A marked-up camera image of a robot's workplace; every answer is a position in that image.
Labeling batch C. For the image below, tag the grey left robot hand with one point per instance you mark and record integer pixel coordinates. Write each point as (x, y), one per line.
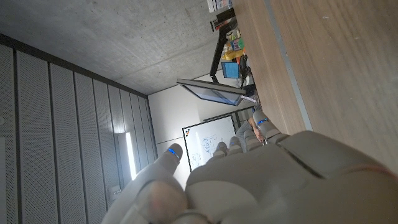
(264, 186)

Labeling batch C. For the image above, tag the seated person grey shirt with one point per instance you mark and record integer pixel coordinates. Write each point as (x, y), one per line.
(244, 133)

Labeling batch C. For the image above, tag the black computer monitor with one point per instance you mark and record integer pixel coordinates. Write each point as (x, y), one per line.
(214, 91)

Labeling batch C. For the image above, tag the white ceiling light strip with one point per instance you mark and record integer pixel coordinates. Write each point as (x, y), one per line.
(130, 155)

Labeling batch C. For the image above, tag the whiteboard with black frame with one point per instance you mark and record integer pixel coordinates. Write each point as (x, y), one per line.
(208, 140)

